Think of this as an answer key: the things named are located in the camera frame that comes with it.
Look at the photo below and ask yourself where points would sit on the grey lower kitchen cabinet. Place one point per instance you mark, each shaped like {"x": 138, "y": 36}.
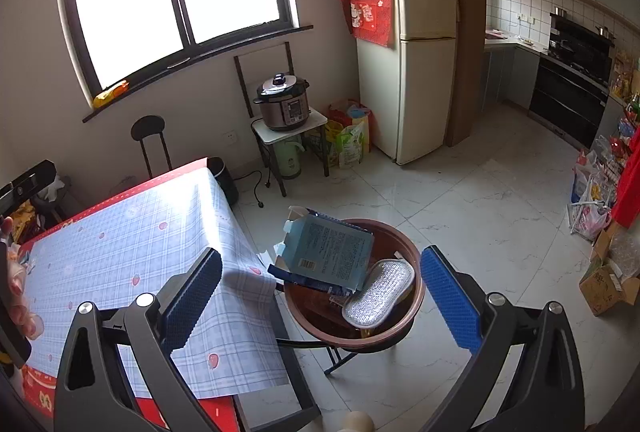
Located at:
{"x": 520, "y": 76}

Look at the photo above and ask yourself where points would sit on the black bag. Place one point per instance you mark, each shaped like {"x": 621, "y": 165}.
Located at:
{"x": 45, "y": 207}

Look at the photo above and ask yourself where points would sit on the green white plastic bag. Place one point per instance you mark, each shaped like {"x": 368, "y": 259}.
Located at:
{"x": 352, "y": 149}

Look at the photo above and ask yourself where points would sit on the dark framed window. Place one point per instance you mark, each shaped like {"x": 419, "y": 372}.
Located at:
{"x": 125, "y": 1}

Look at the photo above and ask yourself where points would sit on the brown plastic flower pot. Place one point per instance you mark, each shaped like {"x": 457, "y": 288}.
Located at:
{"x": 320, "y": 317}

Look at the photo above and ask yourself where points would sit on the shelf of packaged goods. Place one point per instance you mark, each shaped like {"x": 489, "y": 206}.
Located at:
{"x": 625, "y": 81}

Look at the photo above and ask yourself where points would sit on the yellow snack bag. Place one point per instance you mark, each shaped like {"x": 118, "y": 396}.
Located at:
{"x": 22, "y": 222}

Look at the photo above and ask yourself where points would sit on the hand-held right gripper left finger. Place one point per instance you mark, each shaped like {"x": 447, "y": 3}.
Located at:
{"x": 192, "y": 297}

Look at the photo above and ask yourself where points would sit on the black round-back chair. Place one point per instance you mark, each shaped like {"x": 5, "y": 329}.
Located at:
{"x": 148, "y": 126}

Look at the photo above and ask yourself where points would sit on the dark wooden chair frame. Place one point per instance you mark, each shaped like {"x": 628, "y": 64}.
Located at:
{"x": 262, "y": 50}

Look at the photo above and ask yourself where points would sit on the steel pressure cooker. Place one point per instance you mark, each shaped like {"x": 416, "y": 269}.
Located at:
{"x": 282, "y": 111}

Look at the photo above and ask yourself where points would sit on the red hanging garment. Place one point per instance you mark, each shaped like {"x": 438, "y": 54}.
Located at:
{"x": 630, "y": 192}

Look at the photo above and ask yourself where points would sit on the pile of plastic shopping bags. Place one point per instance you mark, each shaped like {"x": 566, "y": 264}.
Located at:
{"x": 592, "y": 212}

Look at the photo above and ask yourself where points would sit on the dark blue carton box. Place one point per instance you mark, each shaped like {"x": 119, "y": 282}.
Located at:
{"x": 330, "y": 252}

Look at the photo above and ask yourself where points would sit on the person's left hand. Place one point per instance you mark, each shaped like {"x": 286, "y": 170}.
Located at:
{"x": 20, "y": 282}

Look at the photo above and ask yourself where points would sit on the small white side table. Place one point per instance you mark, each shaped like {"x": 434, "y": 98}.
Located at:
{"x": 317, "y": 116}

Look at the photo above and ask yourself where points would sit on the white wall socket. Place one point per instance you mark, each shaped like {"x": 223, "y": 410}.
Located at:
{"x": 230, "y": 138}

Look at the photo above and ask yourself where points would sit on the yellow orange bag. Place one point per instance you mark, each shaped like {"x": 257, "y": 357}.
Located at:
{"x": 111, "y": 94}

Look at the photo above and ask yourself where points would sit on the cream refrigerator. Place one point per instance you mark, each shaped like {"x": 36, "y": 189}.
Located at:
{"x": 415, "y": 86}

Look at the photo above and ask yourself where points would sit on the black table frame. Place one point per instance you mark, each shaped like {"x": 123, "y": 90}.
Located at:
{"x": 300, "y": 387}

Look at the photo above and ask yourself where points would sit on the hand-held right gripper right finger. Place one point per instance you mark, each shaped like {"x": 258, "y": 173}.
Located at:
{"x": 447, "y": 297}

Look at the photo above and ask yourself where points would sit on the black folding stool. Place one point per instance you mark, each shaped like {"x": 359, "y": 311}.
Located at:
{"x": 300, "y": 343}

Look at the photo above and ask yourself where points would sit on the silver foil pad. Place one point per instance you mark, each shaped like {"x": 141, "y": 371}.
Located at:
{"x": 375, "y": 297}

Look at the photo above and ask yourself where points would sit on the black waste bin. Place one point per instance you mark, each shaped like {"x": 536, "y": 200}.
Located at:
{"x": 225, "y": 182}

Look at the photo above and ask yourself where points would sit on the red shopping bag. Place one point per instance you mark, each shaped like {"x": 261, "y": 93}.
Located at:
{"x": 342, "y": 111}

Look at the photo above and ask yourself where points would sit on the crumpled white plastic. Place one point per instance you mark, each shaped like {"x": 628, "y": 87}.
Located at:
{"x": 57, "y": 187}

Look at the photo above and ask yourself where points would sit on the yellow green bag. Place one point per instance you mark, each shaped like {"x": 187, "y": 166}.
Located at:
{"x": 334, "y": 136}

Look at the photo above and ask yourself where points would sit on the blue plaid tablecloth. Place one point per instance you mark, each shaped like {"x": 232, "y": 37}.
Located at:
{"x": 125, "y": 252}

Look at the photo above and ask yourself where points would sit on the black range hood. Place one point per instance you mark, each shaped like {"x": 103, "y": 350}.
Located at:
{"x": 580, "y": 36}

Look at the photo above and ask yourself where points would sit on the person's right hand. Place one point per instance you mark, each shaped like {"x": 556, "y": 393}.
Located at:
{"x": 357, "y": 423}

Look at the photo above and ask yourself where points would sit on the green electric kettle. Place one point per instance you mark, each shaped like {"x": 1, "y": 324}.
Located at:
{"x": 289, "y": 159}

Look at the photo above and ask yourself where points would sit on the cardboard box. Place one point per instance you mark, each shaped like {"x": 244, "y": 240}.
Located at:
{"x": 600, "y": 287}

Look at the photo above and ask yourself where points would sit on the black oven stove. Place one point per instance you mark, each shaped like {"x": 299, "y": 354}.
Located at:
{"x": 565, "y": 101}

